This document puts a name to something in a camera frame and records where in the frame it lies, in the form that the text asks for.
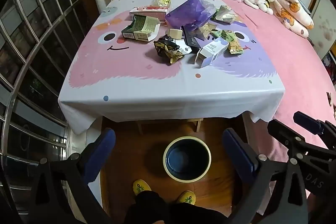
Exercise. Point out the gold snack wrapper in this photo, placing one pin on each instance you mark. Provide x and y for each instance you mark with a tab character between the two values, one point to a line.
234	48

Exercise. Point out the white and purple carton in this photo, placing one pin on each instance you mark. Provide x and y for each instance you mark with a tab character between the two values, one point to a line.
211	52

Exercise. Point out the metal window grille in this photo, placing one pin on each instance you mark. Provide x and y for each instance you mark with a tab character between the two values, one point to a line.
39	37

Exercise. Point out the black packet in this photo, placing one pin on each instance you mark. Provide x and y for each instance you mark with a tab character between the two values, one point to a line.
190	40

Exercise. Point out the cartoon printed bolster cushion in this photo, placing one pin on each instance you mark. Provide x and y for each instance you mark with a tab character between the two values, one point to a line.
291	11

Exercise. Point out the beige cardboard box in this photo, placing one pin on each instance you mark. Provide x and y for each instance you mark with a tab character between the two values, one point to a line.
175	34

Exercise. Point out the clear packet of grains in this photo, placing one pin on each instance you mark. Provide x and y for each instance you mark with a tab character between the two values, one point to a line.
206	29

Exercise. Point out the cream bin with blue inside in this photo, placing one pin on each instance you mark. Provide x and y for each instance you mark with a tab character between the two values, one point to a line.
187	159

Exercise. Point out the purple plastic bag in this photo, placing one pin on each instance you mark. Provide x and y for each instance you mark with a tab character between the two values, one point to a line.
189	12

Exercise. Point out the silver green snack packet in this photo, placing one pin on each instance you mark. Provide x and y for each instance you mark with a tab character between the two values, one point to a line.
224	14

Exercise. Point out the black and yellow snack bag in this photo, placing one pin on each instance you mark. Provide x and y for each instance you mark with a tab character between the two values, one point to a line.
168	52

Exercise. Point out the pink flat box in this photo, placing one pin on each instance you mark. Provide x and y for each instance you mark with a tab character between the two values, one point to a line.
148	12

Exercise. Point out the wooden table frame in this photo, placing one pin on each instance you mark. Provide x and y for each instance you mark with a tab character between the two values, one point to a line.
196	125

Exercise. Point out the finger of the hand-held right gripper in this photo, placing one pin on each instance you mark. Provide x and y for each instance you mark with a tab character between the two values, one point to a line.
307	123
286	134

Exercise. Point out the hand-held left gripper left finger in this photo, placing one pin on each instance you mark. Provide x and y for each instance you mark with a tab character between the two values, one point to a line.
101	151

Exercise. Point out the green and white carton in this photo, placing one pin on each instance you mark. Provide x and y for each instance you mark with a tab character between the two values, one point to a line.
143	26

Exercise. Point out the yellow slipper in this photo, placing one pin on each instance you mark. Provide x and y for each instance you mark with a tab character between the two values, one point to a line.
187	197
141	187

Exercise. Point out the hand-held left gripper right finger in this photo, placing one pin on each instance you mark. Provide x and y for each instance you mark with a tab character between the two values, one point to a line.
236	153

